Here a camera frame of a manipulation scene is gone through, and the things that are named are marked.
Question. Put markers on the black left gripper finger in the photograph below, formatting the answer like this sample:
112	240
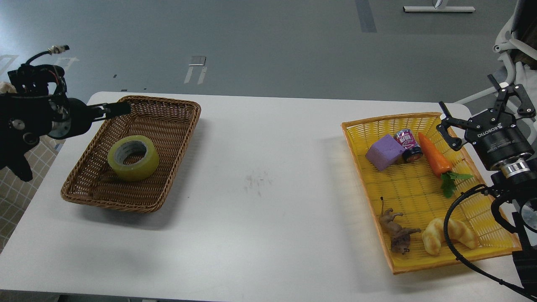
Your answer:
106	111

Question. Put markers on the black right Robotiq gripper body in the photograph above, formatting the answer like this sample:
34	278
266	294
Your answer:
496	138

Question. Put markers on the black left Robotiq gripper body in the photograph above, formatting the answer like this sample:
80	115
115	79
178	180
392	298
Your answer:
76	119

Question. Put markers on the yellow tape roll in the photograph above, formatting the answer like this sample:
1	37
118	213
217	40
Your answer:
133	158

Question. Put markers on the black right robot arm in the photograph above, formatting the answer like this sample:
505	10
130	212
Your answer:
513	191

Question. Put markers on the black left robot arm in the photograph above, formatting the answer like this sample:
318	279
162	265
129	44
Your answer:
40	106

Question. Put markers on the orange toy carrot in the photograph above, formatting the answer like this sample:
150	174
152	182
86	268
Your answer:
440	166

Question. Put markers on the small pink labelled can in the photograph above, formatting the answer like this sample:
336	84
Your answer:
412	150

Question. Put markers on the yellow plastic woven basket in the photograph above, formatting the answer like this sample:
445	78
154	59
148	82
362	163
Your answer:
414	190

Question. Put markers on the brown wicker basket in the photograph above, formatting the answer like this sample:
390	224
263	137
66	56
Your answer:
167	123

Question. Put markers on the white office chair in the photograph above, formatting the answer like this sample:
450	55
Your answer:
515	45

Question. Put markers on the purple foam block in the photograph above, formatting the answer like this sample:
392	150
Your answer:
384	152

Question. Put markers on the toy croissant bread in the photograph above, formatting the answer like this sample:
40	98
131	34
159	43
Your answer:
433	236

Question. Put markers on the beige checked cloth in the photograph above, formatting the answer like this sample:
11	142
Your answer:
15	195

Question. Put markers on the brown toy animal figure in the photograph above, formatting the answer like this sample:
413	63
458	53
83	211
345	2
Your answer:
400	236

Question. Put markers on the white stand base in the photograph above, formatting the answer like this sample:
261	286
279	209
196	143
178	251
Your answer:
439	6

